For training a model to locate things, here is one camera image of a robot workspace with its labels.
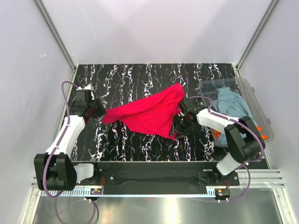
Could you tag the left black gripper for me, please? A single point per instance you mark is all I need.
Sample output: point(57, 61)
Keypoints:
point(102, 110)

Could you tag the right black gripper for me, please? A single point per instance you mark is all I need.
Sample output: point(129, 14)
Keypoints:
point(181, 132)

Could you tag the pink red t shirt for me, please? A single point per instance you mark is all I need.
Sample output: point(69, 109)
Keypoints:
point(152, 115)

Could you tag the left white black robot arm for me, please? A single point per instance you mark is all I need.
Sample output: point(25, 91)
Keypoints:
point(54, 169)

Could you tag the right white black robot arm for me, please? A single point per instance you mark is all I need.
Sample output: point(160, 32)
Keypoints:
point(244, 141)

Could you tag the black marble pattern mat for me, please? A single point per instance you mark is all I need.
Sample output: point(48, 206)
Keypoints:
point(119, 84)

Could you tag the orange t shirt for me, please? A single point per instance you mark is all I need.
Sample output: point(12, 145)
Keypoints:
point(221, 138)

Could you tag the clear plastic bin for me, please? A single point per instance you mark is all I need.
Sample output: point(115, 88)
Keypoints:
point(208, 89)

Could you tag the grey blue t shirt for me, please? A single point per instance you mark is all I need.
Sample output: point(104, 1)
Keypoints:
point(230, 103)

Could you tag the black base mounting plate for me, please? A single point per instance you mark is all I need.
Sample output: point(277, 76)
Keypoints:
point(154, 165)

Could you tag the right orange connector block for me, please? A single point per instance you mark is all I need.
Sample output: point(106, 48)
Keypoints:
point(223, 192)

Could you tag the orange connector block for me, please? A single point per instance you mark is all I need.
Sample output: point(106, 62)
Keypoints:
point(96, 191)
point(223, 192)

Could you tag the left orange connector block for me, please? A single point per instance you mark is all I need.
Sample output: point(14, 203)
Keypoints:
point(96, 191)

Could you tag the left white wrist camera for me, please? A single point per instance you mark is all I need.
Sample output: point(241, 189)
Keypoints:
point(85, 94)

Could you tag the aluminium rail crossbar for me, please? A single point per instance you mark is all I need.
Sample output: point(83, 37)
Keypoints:
point(264, 179)

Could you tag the left aluminium frame post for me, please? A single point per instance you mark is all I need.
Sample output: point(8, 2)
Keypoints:
point(51, 26)

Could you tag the aluminium frame post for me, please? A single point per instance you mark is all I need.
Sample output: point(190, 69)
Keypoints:
point(51, 26)
point(262, 24)

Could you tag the right aluminium frame post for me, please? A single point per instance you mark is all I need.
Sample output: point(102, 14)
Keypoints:
point(262, 24)

